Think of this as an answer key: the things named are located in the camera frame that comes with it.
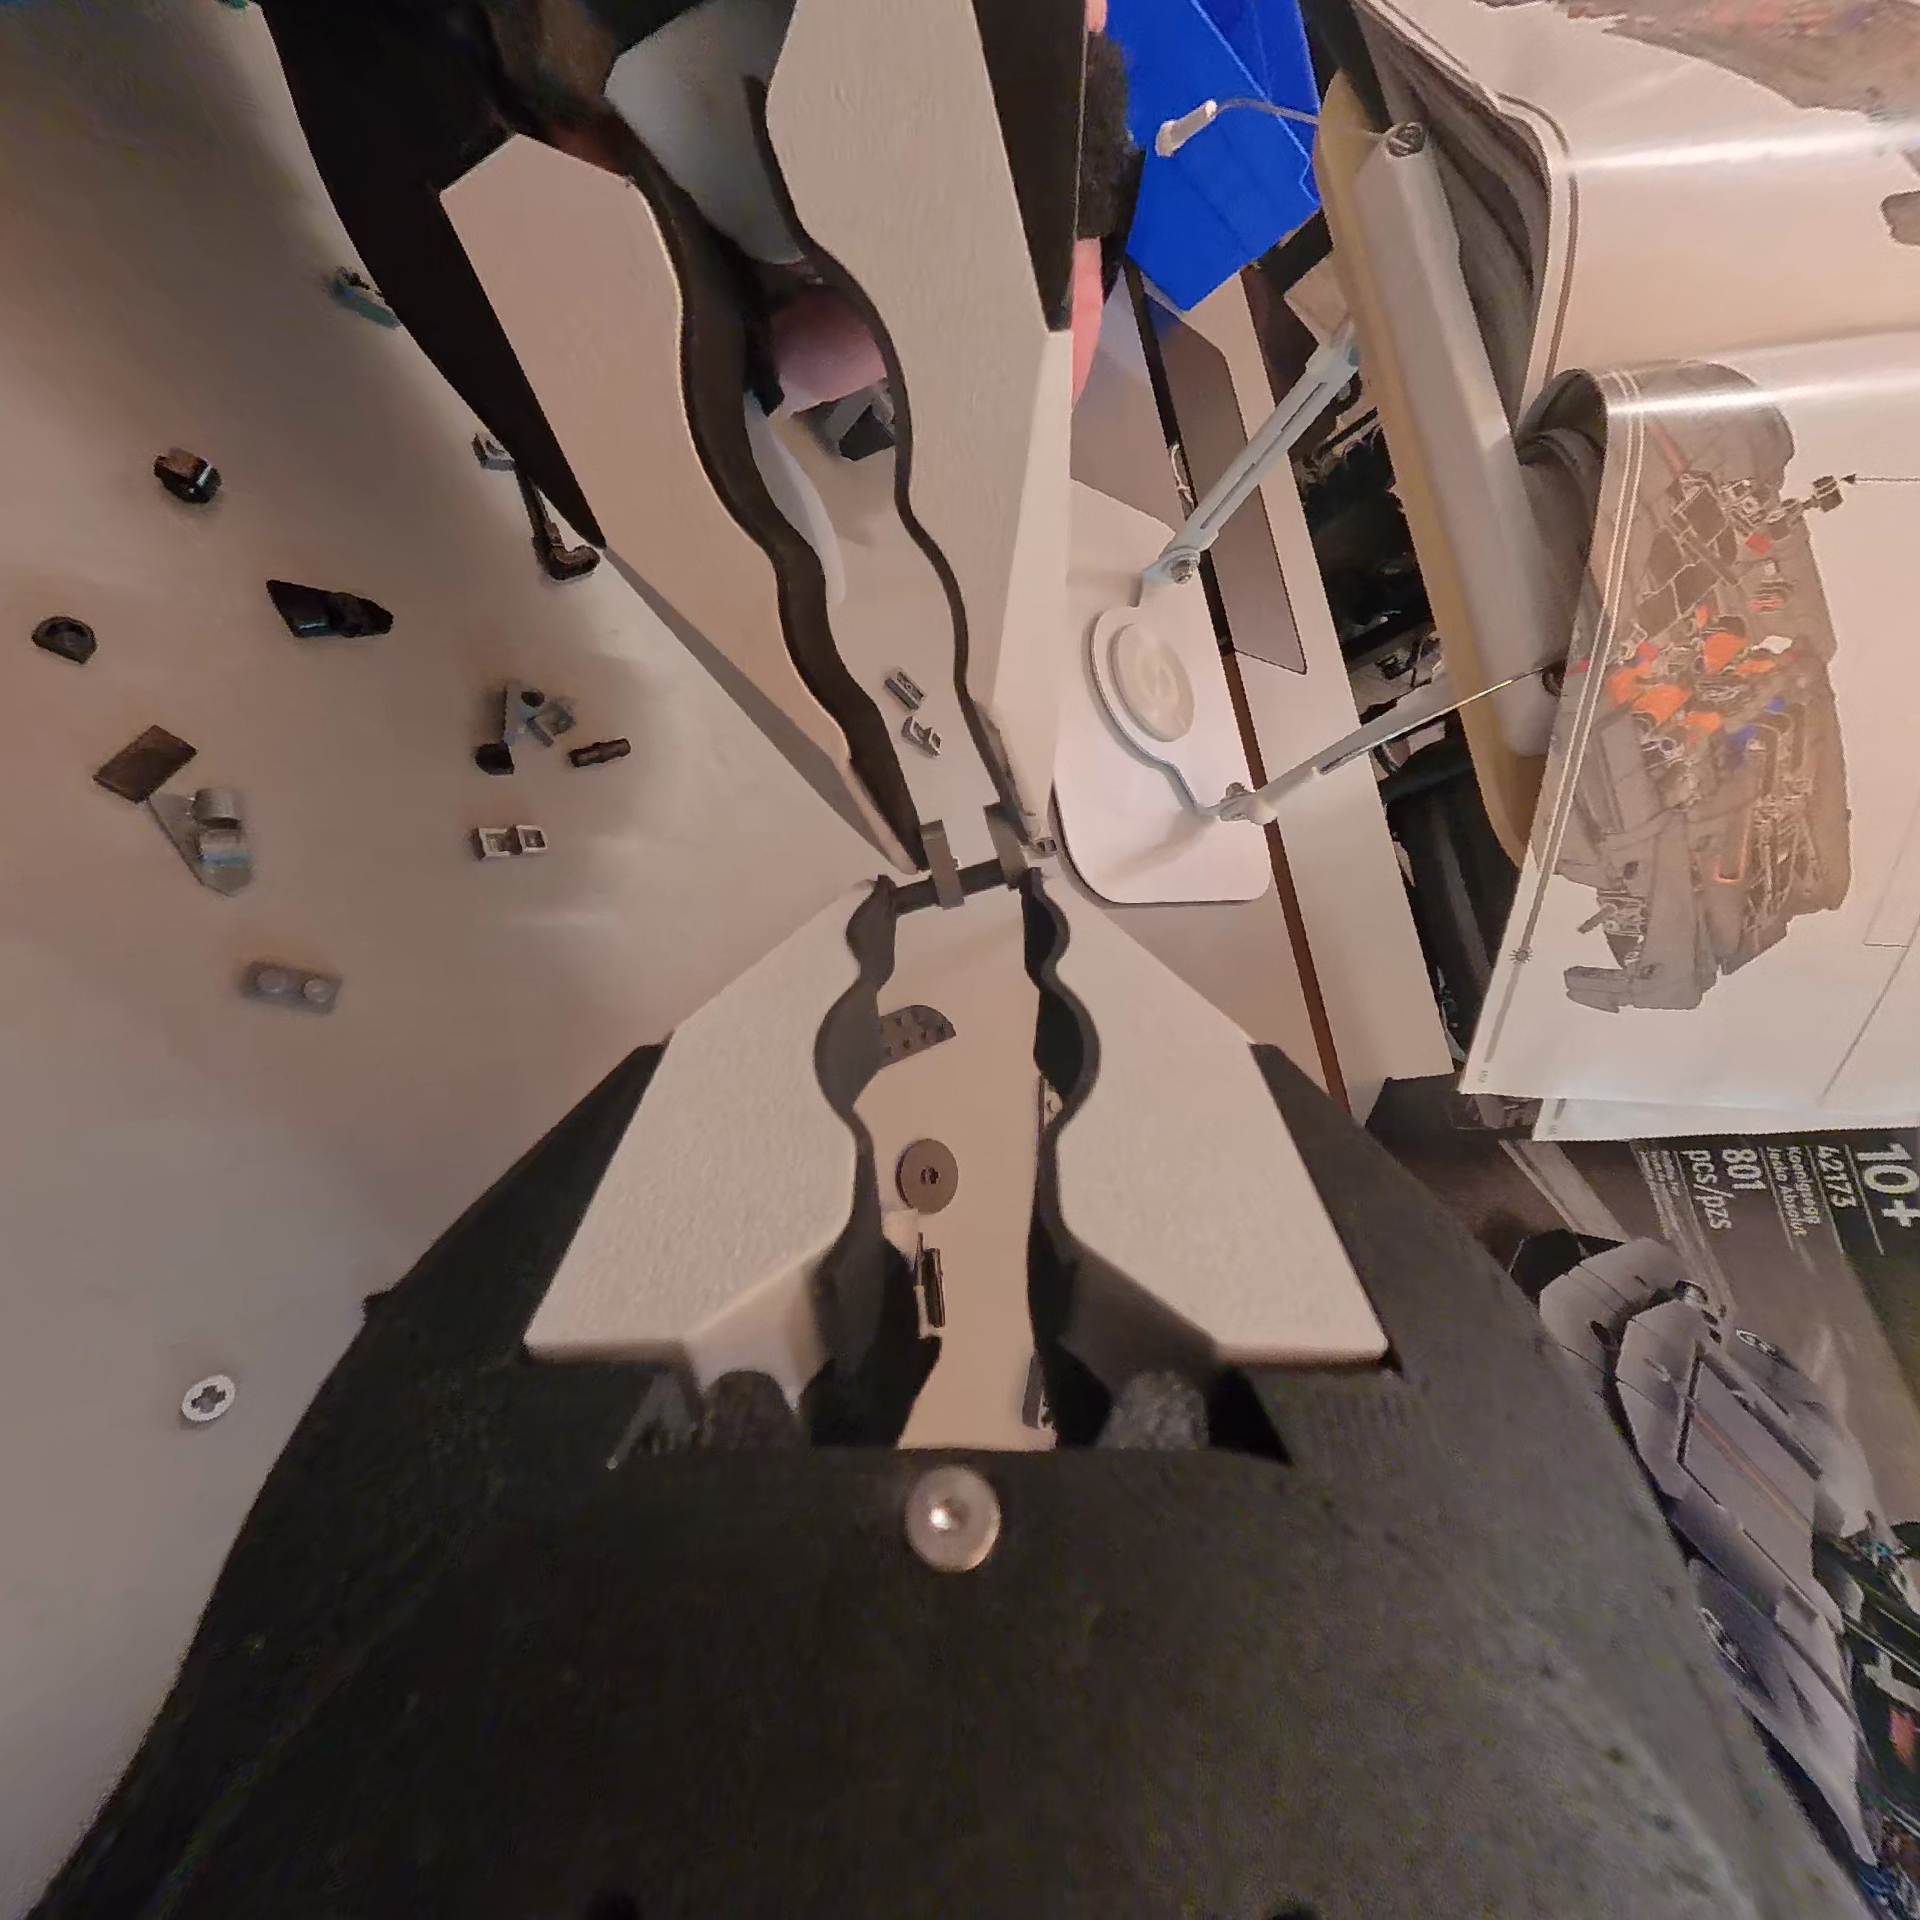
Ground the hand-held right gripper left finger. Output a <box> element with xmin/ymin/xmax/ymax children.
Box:
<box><xmin>525</xmin><ymin>878</ymin><xmax>945</xmax><ymax>1449</ymax></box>

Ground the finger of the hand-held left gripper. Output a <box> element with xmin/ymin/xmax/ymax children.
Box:
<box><xmin>440</xmin><ymin>135</ymin><xmax>928</xmax><ymax>875</ymax></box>
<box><xmin>765</xmin><ymin>0</ymin><xmax>1077</xmax><ymax>849</ymax></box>

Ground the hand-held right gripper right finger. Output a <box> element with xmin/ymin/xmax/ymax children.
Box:
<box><xmin>1019</xmin><ymin>874</ymin><xmax>1393</xmax><ymax>1449</ymax></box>

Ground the small lego axle assembly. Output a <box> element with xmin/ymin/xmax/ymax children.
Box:
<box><xmin>882</xmin><ymin>802</ymin><xmax>1059</xmax><ymax>915</ymax></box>

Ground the long black lego axle connector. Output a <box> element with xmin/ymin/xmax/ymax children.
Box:
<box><xmin>515</xmin><ymin>471</ymin><xmax>602</xmax><ymax>582</ymax></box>

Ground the black lego wedge piece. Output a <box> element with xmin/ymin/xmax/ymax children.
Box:
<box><xmin>267</xmin><ymin>581</ymin><xmax>396</xmax><ymax>644</ymax></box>

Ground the lego set box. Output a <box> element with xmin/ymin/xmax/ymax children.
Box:
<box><xmin>1476</xmin><ymin>1125</ymin><xmax>1920</xmax><ymax>1920</ymax></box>

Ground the dark lego tile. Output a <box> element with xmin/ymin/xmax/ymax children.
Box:
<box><xmin>93</xmin><ymin>727</ymin><xmax>199</xmax><ymax>801</ymax></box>

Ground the lego instruction booklet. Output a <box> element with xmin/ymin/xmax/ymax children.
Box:
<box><xmin>1352</xmin><ymin>0</ymin><xmax>1920</xmax><ymax>1143</ymax></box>

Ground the person's left hand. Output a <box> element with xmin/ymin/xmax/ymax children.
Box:
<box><xmin>778</xmin><ymin>289</ymin><xmax>890</xmax><ymax>409</ymax></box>

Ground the blue storage bin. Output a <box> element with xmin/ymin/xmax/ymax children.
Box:
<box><xmin>1119</xmin><ymin>0</ymin><xmax>1328</xmax><ymax>309</ymax></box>

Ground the white book stand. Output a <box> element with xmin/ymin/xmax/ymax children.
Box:
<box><xmin>1050</xmin><ymin>67</ymin><xmax>1615</xmax><ymax>910</ymax></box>

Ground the grey lego bracket piece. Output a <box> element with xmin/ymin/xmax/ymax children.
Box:
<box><xmin>151</xmin><ymin>783</ymin><xmax>256</xmax><ymax>895</ymax></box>

